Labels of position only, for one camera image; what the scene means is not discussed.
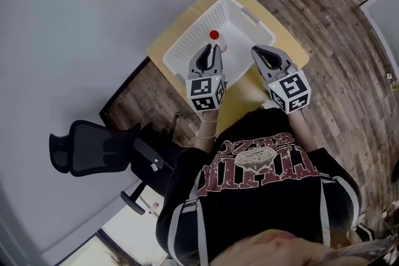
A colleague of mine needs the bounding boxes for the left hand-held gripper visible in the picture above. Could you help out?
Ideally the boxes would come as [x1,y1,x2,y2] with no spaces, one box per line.
[186,44,226,112]

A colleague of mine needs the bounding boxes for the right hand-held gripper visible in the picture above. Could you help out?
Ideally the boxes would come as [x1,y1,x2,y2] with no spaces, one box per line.
[251,45,312,115]

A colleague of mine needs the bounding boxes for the red-capped clear bottle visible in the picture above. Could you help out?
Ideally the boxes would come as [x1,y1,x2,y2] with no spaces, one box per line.
[209,30,228,54]

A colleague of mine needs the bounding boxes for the white plastic basket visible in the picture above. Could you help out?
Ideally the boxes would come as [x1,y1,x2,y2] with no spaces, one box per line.
[163,0,276,93]

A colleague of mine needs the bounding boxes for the person's right forearm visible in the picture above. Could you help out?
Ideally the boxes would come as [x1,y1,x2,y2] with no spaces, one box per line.
[286,110,316,152]

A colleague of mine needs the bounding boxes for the person's left forearm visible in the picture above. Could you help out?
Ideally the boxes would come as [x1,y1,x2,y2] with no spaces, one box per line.
[195,108,219,153]

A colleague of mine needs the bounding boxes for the light wooden table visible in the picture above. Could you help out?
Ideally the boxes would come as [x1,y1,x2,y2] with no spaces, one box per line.
[146,0,310,135]

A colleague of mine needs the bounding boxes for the black mesh office chair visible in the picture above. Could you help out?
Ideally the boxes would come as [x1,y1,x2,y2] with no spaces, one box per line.
[49,120,188,216]

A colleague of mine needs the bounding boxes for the black printed t-shirt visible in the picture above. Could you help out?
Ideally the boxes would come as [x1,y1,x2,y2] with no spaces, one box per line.
[155,108,362,266]

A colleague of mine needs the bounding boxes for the white desk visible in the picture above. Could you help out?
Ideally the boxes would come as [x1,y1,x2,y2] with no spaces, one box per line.
[101,186,169,266]

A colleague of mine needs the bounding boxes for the person's face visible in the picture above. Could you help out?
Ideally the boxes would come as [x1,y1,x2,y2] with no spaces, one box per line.
[218,229,331,266]

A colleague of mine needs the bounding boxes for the bead bracelet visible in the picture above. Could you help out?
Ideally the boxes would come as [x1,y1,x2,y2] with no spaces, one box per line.
[195,130,218,141]

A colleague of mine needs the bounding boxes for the glass partition wall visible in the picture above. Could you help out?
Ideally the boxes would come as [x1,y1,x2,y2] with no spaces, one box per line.
[360,0,399,72]

